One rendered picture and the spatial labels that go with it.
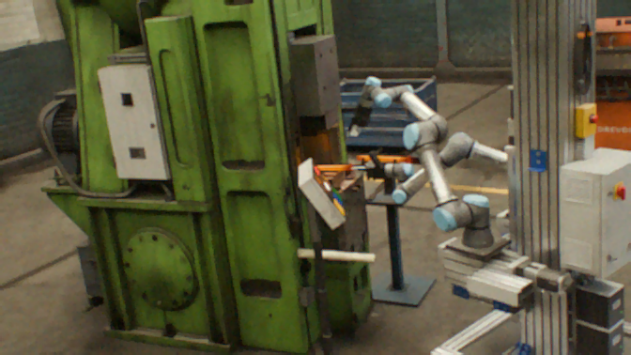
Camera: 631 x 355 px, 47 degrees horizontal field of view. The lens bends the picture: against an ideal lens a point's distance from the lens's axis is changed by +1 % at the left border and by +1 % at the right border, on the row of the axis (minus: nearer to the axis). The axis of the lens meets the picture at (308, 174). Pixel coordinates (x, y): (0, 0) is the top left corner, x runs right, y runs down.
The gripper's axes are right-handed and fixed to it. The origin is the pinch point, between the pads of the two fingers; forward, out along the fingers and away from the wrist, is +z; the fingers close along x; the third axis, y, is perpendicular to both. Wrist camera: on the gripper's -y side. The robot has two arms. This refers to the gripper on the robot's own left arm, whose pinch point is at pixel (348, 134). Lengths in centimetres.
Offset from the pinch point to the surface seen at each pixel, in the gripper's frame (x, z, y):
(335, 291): -1, 94, 28
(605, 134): 341, 32, 144
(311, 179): -59, 4, 5
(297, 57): -3, -28, -42
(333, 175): 6.6, 29.4, -0.8
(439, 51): 795, 140, -100
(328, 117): 5.3, -1.6, -15.8
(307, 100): -3.2, -8.6, -27.9
